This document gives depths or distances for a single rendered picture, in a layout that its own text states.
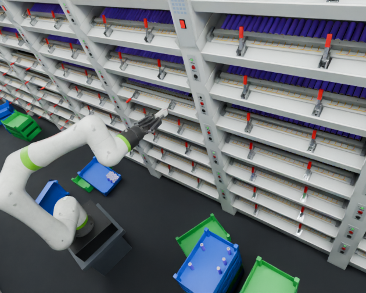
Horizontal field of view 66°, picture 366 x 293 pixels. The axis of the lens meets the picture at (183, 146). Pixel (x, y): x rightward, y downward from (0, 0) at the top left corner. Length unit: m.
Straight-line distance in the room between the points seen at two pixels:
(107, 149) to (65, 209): 0.58
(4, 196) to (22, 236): 1.37
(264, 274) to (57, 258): 1.49
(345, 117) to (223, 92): 0.45
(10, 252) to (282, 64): 2.36
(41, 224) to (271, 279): 1.11
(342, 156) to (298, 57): 0.42
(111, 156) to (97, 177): 1.34
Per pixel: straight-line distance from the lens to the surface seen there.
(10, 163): 1.44
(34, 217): 1.46
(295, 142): 1.21
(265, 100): 1.11
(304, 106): 1.07
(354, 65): 0.94
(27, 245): 2.61
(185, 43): 1.11
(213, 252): 1.59
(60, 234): 1.57
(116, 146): 1.21
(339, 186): 1.33
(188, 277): 1.57
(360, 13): 0.84
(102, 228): 1.81
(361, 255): 1.82
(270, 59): 0.98
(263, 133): 1.24
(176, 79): 1.31
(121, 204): 2.33
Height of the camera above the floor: 1.79
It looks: 46 degrees down
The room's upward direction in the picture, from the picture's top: 19 degrees counter-clockwise
